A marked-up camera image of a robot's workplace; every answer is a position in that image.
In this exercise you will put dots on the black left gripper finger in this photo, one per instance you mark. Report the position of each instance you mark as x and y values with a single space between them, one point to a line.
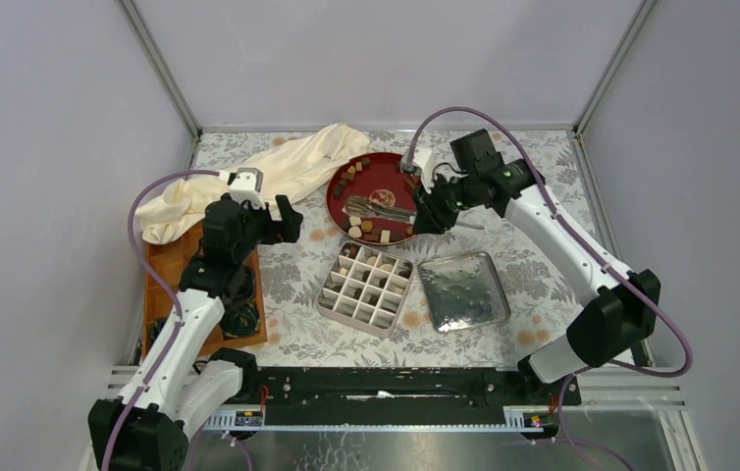
288 229
285 209

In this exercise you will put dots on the pink tin with white dividers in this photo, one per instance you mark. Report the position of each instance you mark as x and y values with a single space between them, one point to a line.
365 289

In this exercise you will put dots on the black paper cup liners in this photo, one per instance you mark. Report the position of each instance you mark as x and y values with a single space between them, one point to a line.
241 319

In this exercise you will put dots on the silver metal tongs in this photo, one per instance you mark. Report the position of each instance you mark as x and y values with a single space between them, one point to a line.
363 207

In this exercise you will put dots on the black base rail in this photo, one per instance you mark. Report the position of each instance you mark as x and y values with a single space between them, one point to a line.
386 397

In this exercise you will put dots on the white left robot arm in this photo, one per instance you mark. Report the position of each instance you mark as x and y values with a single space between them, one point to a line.
150 423

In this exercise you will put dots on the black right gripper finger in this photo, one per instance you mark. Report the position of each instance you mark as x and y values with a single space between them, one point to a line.
428 203
428 223

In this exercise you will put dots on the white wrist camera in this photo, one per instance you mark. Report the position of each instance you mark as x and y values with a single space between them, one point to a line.
244 186
421 165

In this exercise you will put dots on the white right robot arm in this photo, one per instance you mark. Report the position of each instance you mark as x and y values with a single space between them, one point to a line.
618 304

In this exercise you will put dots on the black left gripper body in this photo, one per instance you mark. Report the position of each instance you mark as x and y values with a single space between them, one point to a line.
256 224

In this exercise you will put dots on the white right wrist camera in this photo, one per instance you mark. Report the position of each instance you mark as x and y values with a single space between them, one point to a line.
421 165

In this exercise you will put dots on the silver tin lid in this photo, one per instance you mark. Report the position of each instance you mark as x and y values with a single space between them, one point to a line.
463 292

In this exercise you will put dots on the cream cloth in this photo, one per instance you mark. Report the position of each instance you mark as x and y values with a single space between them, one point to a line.
295 169

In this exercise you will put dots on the wooden compartment tray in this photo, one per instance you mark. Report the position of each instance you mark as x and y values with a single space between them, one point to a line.
169 261

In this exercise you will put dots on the red round tray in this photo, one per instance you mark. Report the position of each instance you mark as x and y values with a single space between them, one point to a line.
376 176

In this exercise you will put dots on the floral table mat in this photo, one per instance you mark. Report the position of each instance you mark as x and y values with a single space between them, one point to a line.
293 275

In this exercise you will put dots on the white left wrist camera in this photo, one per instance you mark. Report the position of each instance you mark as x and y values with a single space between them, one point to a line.
244 186

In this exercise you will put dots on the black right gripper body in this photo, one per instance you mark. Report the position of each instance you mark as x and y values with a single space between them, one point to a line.
453 193

